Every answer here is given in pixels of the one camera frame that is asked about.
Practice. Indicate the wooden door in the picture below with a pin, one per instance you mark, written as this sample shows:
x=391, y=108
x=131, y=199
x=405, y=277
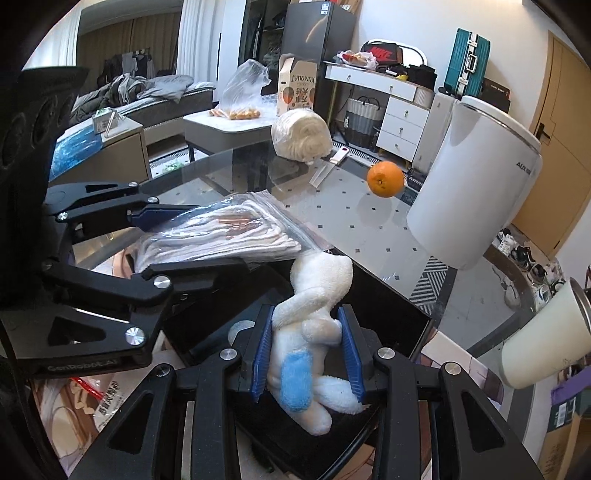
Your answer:
x=561, y=123

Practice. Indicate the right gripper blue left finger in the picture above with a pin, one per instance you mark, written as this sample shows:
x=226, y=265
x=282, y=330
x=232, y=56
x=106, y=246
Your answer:
x=261, y=359

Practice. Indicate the teal suitcase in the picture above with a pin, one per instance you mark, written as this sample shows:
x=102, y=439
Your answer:
x=468, y=64

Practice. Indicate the stacked black yellow boxes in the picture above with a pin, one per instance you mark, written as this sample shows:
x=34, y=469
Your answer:
x=495, y=94

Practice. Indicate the white tumbler cup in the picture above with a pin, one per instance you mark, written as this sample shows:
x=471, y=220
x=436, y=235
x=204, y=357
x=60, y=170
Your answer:
x=557, y=337

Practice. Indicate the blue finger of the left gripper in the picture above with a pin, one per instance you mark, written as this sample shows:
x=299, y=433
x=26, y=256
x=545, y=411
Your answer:
x=150, y=216

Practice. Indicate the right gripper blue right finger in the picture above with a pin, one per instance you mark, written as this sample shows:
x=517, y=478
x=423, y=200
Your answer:
x=351, y=356

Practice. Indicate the large white appliance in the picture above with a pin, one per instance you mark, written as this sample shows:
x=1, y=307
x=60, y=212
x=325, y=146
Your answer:
x=485, y=169

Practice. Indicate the bed with clothes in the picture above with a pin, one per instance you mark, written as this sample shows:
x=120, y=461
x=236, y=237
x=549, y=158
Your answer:
x=158, y=104

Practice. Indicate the woven basket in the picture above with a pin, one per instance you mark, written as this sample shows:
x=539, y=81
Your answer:
x=364, y=116

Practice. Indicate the orange fruit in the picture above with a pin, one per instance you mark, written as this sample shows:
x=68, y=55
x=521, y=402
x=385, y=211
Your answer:
x=386, y=179

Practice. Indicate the grey refrigerator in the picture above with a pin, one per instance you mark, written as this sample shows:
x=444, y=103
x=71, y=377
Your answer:
x=317, y=31

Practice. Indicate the white plush rabbit toy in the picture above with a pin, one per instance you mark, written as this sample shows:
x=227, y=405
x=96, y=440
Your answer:
x=303, y=333

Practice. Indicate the clear bag of fruit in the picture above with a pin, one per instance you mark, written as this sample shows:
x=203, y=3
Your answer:
x=242, y=97

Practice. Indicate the grey side table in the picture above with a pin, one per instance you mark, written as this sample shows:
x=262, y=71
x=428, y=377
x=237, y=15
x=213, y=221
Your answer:
x=210, y=134

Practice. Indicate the black storage box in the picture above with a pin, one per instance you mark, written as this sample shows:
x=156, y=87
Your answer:
x=216, y=335

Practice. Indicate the fruit cardboard box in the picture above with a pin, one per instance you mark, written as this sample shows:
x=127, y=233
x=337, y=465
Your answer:
x=297, y=79

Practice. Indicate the open cardboard box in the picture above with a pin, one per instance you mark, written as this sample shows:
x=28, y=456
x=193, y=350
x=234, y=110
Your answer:
x=567, y=440

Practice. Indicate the white drawer desk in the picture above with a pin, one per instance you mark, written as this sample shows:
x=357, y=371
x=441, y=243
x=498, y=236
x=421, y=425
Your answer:
x=406, y=112

